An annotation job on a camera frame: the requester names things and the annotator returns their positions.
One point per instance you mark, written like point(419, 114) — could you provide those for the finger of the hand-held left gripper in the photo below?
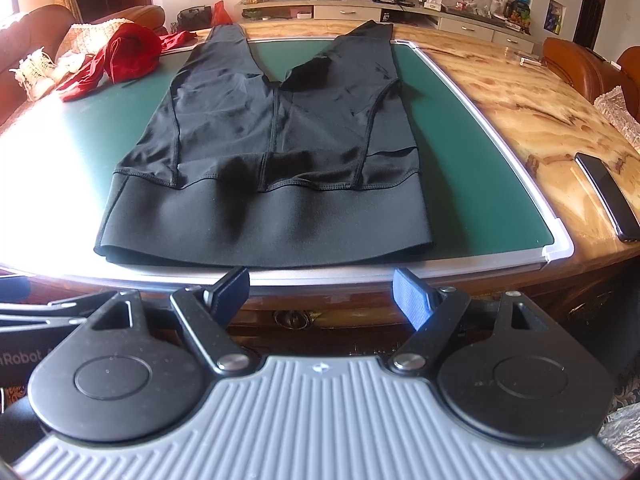
point(75, 303)
point(35, 322)

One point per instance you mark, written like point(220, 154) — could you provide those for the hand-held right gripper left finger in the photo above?
point(232, 292)

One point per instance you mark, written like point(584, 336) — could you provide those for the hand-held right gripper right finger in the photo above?
point(412, 297)

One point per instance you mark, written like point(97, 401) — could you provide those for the black pants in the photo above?
point(250, 160)

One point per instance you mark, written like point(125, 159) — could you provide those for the green framed table mat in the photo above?
point(450, 160)

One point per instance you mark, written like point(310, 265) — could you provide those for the black smartphone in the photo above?
point(607, 195)

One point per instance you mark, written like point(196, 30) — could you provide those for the red garment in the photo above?
point(130, 52)

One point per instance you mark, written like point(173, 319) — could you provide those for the black bag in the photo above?
point(195, 17)

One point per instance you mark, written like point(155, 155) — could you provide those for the red plastic bag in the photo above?
point(222, 14)

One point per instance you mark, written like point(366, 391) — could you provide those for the silver lace chair cover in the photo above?
point(620, 110)

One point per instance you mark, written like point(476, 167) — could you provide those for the cream low cabinet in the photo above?
point(400, 17)

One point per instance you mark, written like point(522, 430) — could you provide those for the brown leather armchair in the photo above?
point(631, 62)
point(580, 70)

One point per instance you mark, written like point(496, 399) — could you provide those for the white box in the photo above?
point(434, 4)

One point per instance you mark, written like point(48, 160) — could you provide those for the colourful toy box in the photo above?
point(520, 17)

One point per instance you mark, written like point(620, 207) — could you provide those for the small wall poster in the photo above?
point(555, 17)

